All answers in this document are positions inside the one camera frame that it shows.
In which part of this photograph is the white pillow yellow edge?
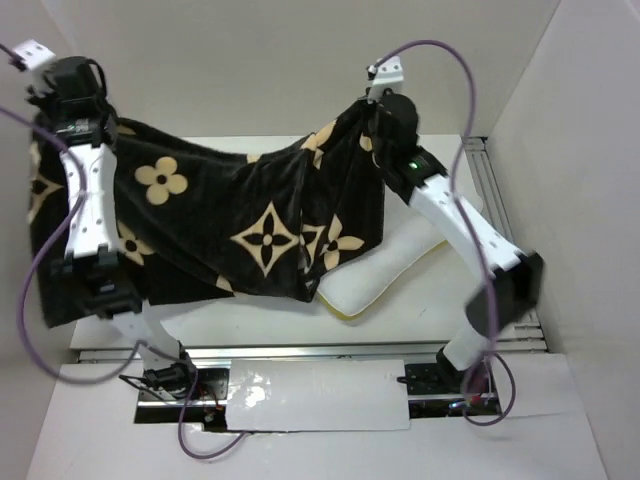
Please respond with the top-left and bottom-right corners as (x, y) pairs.
(317, 192), (445, 319)

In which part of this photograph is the black floral plush pillowcase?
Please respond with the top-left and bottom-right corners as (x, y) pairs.
(27, 98), (389, 330)

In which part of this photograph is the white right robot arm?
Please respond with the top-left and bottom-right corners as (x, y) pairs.
(369, 92), (544, 392)

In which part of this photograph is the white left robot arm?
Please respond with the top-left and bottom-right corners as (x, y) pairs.
(23, 45), (198, 401)

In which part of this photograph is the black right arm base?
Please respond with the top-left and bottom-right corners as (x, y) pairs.
(397, 352), (501, 419)

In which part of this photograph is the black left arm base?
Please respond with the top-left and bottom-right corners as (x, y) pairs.
(118, 352), (229, 408)

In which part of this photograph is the white cover panel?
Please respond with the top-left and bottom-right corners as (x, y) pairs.
(225, 359), (410, 432)

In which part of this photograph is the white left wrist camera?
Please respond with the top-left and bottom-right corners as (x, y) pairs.
(9, 39), (57, 75)

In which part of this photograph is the aluminium front rail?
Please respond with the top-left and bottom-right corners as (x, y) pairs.
(79, 338), (548, 363)

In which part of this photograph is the aluminium side rail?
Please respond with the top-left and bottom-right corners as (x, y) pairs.
(465, 137), (547, 351)

